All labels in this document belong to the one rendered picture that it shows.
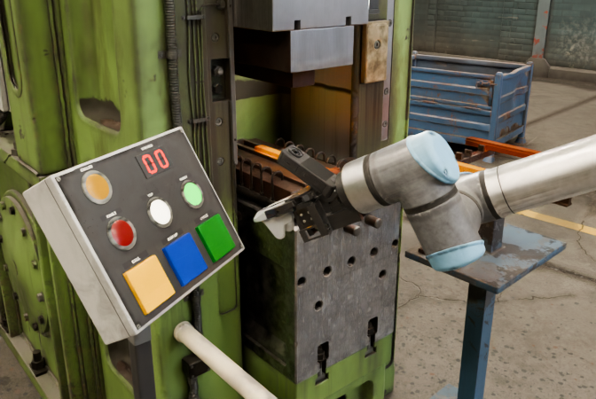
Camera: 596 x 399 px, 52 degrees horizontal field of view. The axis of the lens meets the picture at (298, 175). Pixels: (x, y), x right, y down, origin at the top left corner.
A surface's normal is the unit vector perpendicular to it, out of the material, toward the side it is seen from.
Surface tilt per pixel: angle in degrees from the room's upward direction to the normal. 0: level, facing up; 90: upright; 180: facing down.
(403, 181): 98
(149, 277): 60
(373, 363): 90
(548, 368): 0
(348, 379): 90
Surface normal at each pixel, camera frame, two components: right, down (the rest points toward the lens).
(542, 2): -0.70, 0.23
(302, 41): 0.64, 0.25
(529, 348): 0.00, -0.95
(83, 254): -0.43, 0.29
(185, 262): 0.78, -0.35
